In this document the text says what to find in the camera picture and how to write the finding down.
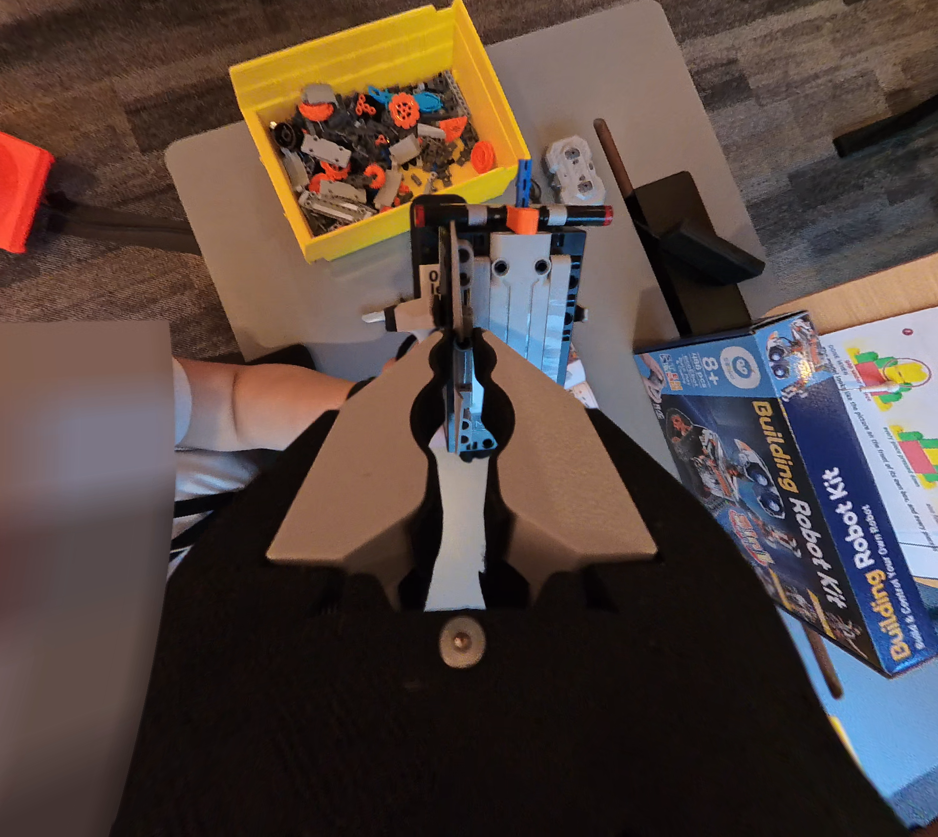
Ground instruction poster on wooden board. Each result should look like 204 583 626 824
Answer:
766 256 938 585

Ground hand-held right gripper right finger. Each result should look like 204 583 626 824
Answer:
480 330 659 608

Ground grey building block robot model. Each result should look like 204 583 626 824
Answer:
410 159 615 461

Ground blue robot kit box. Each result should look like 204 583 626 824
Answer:
634 312 938 677

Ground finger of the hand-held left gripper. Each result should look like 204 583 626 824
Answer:
361 300 441 339

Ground grey toy remote control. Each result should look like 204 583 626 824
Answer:
542 135 608 207

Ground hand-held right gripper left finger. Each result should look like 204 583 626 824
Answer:
266 330 447 608

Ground orange plastic object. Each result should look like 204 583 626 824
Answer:
0 132 56 254

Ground pile of building block parts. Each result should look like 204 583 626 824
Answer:
267 71 499 237

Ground grey desk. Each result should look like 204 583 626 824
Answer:
165 0 789 486

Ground yellow parts bin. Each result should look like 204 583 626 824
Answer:
229 0 530 264

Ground person's left forearm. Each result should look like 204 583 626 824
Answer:
172 357 360 453

